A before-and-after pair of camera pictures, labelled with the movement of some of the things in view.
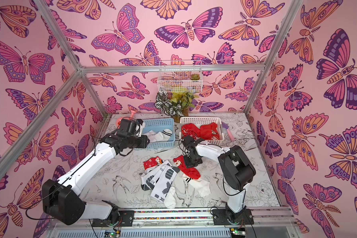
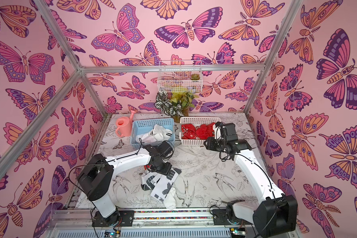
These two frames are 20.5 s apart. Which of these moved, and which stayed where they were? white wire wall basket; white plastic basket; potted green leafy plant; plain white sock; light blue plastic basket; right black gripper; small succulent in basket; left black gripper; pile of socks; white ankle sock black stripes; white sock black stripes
Moved: white ankle sock black stripes; right black gripper; left black gripper
Stayed: light blue plastic basket; pile of socks; white sock black stripes; potted green leafy plant; white plastic basket; white wire wall basket; small succulent in basket; plain white sock
